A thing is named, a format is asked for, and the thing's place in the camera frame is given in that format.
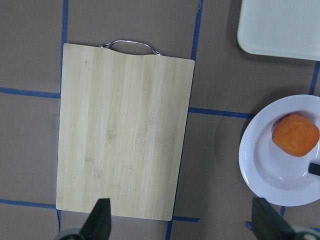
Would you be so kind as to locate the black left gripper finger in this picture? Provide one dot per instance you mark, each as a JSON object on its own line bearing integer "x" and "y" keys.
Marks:
{"x": 97, "y": 226}

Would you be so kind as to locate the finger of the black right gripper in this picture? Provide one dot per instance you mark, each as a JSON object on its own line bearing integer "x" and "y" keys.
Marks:
{"x": 268, "y": 224}

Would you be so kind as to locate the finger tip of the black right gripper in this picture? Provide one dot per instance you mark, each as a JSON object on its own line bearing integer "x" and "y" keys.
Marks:
{"x": 314, "y": 168}

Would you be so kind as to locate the orange fruit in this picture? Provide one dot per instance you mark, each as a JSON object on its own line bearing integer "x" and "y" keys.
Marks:
{"x": 296, "y": 135}

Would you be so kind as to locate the wooden cutting board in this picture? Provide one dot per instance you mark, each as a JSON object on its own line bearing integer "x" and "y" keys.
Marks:
{"x": 122, "y": 124}

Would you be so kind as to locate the white round plate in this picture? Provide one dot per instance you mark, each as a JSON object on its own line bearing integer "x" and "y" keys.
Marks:
{"x": 280, "y": 178}

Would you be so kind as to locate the cream rectangular tray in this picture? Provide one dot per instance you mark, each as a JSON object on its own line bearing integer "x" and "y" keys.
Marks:
{"x": 280, "y": 28}

